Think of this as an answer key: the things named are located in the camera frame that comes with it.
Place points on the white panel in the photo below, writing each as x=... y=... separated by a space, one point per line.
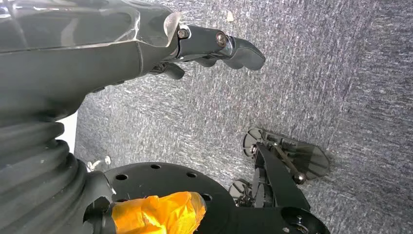
x=68 y=132

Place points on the ribbed grey left arm sleeve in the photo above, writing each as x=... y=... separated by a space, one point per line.
x=32 y=181

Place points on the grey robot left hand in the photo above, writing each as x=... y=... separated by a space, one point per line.
x=64 y=64

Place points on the orange tape wrap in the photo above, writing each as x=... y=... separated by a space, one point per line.
x=155 y=214

